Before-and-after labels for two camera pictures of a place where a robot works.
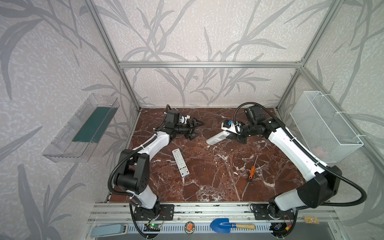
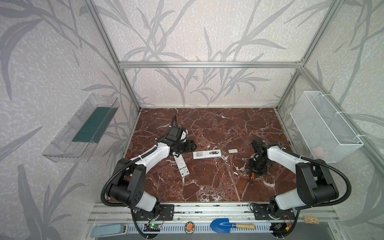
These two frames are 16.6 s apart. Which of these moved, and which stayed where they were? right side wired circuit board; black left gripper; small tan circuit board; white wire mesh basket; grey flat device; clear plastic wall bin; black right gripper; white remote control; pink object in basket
Moved: black right gripper; white remote control; black left gripper
Stayed: white wire mesh basket; clear plastic wall bin; right side wired circuit board; pink object in basket; small tan circuit board; grey flat device
